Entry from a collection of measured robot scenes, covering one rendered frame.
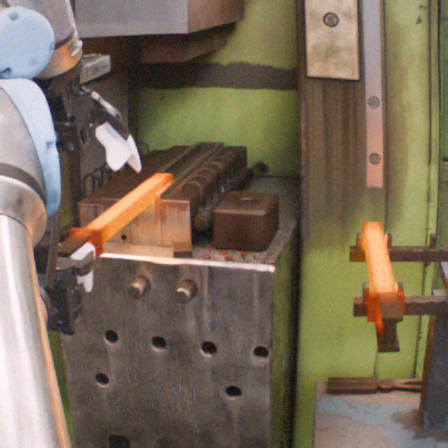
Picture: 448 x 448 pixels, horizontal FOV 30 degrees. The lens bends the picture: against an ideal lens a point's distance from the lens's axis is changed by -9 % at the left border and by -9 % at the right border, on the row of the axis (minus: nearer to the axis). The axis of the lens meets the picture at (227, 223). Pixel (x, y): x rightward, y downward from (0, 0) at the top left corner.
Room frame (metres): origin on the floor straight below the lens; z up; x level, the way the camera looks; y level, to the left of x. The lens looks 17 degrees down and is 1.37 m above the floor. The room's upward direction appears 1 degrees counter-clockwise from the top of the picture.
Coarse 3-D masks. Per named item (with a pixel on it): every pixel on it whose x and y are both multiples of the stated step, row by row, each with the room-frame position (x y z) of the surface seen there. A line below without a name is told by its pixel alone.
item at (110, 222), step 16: (160, 176) 1.46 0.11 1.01; (144, 192) 1.35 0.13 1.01; (112, 208) 1.26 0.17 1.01; (128, 208) 1.26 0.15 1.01; (144, 208) 1.33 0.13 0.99; (96, 224) 1.17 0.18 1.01; (112, 224) 1.19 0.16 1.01; (80, 240) 1.08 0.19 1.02; (96, 240) 1.12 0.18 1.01; (64, 256) 1.03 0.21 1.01
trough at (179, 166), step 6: (198, 144) 1.76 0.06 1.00; (204, 144) 1.77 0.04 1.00; (210, 144) 1.76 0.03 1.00; (192, 150) 1.71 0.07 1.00; (198, 150) 1.75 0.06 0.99; (204, 150) 1.76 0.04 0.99; (186, 156) 1.67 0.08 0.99; (192, 156) 1.70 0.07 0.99; (198, 156) 1.70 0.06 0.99; (180, 162) 1.63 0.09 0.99; (186, 162) 1.65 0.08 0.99; (192, 162) 1.65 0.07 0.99; (168, 168) 1.56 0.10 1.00; (174, 168) 1.59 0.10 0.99; (180, 168) 1.61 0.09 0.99; (174, 174) 1.56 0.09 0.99
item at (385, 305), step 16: (368, 224) 1.26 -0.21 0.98; (368, 240) 1.18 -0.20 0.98; (384, 240) 1.18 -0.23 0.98; (368, 256) 1.12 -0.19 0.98; (384, 256) 1.11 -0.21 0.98; (368, 272) 1.10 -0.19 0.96; (384, 272) 1.05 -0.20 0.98; (384, 288) 0.99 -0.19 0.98; (368, 304) 0.95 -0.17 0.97; (384, 304) 0.91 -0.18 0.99; (400, 304) 0.91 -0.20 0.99; (368, 320) 0.95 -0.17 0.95; (384, 320) 0.87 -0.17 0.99; (400, 320) 0.87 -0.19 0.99; (384, 336) 0.88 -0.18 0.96; (384, 352) 0.87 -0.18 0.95
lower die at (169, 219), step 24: (216, 144) 1.75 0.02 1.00; (144, 168) 1.60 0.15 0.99; (192, 168) 1.55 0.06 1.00; (216, 168) 1.57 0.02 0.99; (96, 192) 1.47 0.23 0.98; (120, 192) 1.43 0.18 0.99; (168, 192) 1.41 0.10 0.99; (192, 192) 1.41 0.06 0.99; (96, 216) 1.40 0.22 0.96; (144, 216) 1.38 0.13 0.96; (168, 216) 1.37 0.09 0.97; (192, 216) 1.37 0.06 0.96; (120, 240) 1.39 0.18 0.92; (144, 240) 1.38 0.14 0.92; (168, 240) 1.37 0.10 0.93; (192, 240) 1.37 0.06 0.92
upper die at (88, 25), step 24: (96, 0) 1.39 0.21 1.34; (120, 0) 1.38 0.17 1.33; (144, 0) 1.37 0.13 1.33; (168, 0) 1.36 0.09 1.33; (192, 0) 1.38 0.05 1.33; (216, 0) 1.54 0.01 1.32; (240, 0) 1.73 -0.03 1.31; (96, 24) 1.39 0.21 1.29; (120, 24) 1.38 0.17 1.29; (144, 24) 1.37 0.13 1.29; (168, 24) 1.36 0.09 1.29; (192, 24) 1.38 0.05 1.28; (216, 24) 1.54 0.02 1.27
